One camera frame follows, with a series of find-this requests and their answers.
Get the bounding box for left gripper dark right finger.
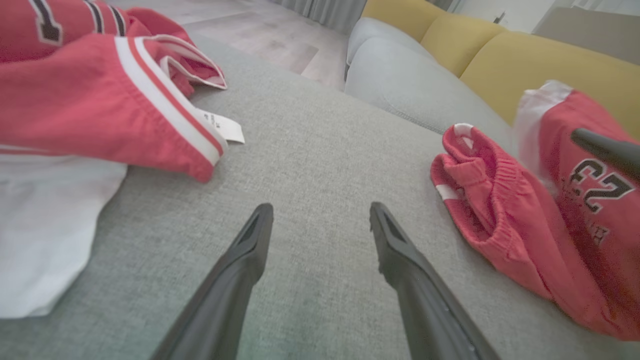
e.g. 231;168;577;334
369;201;502;360

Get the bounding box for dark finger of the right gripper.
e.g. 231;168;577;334
570;127;640;178

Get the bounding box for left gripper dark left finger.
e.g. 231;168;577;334
150;202;275;360

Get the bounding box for red shorts with number print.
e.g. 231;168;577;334
430;80;640;342

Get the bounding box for red and white jersey top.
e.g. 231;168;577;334
0;0;246;320

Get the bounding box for yellow sofa back cushion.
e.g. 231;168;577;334
420;14;508;78
361;0;447;43
459;31;640;142

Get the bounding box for white door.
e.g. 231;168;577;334
452;0;566;34

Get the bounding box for large grey sofa seat cushion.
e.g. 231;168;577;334
0;30;640;360

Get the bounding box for grey curtain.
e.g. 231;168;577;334
272;0;368;35

